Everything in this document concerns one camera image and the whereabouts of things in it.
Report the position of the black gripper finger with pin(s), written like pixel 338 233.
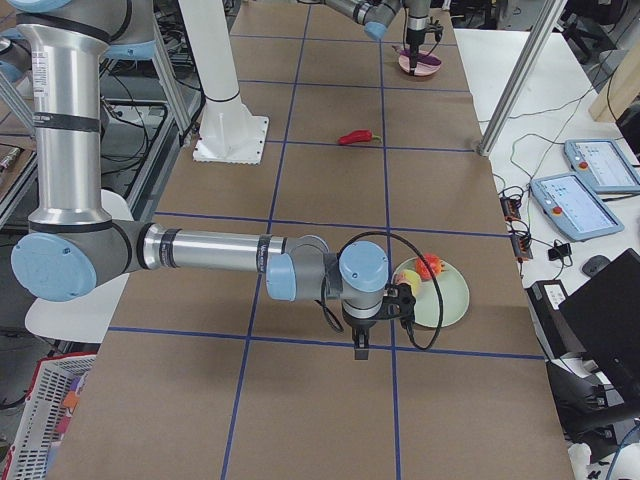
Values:
pixel 413 57
pixel 361 344

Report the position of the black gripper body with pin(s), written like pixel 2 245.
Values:
pixel 415 36
pixel 361 326

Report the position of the purple eggplant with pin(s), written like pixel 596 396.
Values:
pixel 423 58

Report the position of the yellow pink peach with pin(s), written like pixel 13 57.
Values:
pixel 410 278

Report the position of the red pomegranate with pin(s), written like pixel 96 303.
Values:
pixel 428 266

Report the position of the red chili pepper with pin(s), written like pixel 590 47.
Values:
pixel 358 136

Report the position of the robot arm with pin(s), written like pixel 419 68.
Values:
pixel 68 39
pixel 376 17

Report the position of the pink plate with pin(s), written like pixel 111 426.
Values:
pixel 421 71

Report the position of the green plate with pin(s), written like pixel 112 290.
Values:
pixel 454 292

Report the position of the near blue teach pendant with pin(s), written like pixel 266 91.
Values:
pixel 574 208

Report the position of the blue teach pendant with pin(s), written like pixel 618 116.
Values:
pixel 574 208
pixel 601 164

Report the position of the far blue teach pendant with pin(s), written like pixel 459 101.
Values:
pixel 601 164

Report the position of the black computer mouse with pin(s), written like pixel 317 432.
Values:
pixel 594 265

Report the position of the black monitor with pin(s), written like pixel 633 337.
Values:
pixel 604 315

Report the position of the white chair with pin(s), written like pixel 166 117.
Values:
pixel 85 318

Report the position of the white perforated basket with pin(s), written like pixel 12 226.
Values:
pixel 46 414

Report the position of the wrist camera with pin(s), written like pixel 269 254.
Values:
pixel 436 28
pixel 398 303

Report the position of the aluminium frame post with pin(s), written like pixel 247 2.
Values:
pixel 535 43

